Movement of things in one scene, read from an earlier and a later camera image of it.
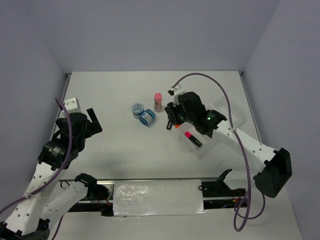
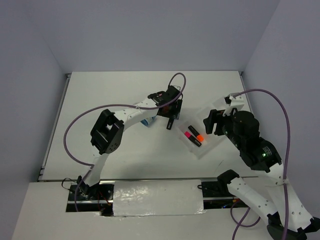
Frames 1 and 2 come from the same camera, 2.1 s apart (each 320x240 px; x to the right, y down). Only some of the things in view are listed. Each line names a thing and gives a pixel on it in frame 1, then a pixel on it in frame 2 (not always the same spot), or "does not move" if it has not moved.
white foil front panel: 150,197 does not move
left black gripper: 93,127 to 175,111
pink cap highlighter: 190,136 does not move
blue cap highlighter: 169,125 does not move
